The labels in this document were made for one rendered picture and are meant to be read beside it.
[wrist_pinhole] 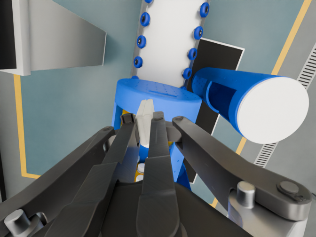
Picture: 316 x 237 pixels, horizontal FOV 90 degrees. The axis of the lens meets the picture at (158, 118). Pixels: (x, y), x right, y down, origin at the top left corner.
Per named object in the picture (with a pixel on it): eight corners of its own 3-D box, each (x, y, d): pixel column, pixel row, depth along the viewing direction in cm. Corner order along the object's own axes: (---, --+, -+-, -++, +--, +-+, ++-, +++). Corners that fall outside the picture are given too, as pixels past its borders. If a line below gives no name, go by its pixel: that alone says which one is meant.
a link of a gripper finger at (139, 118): (148, 145, 15) (140, 146, 15) (150, 120, 22) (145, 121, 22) (143, 116, 14) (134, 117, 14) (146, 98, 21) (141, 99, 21)
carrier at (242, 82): (209, 60, 139) (184, 82, 146) (285, 59, 57) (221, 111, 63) (227, 83, 146) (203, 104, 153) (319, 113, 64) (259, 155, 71)
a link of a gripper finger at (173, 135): (151, 130, 13) (187, 125, 13) (152, 111, 18) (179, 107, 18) (154, 146, 13) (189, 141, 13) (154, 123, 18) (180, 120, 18)
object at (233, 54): (151, 168, 195) (150, 176, 181) (184, 35, 146) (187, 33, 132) (191, 175, 200) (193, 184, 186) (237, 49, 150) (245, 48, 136)
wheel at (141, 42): (143, 37, 57) (148, 38, 58) (138, 32, 59) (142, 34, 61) (139, 49, 59) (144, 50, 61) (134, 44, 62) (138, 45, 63)
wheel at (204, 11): (202, -1, 55) (207, -1, 54) (206, 6, 59) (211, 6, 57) (197, 13, 56) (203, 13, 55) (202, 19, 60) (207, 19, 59)
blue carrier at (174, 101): (103, 223, 94) (84, 288, 67) (124, 75, 65) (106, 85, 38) (150, 228, 97) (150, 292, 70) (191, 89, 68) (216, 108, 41)
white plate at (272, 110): (288, 60, 56) (285, 60, 57) (224, 112, 62) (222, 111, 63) (321, 114, 63) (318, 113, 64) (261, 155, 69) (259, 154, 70)
